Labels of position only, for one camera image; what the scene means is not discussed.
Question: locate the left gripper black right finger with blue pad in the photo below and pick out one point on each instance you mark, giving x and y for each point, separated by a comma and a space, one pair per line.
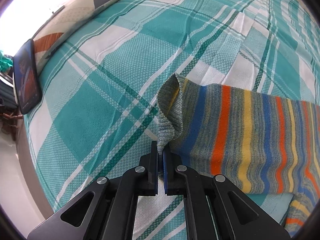
214, 207

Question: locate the striped multicolour knit sweater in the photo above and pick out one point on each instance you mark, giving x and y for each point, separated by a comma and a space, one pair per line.
264, 144

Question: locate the teal white plaid bedspread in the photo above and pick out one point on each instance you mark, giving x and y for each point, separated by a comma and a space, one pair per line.
99, 113

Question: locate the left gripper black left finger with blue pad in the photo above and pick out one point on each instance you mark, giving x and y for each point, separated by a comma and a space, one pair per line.
105, 209

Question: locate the patterned beige cushion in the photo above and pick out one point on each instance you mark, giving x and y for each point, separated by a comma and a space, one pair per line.
64, 22

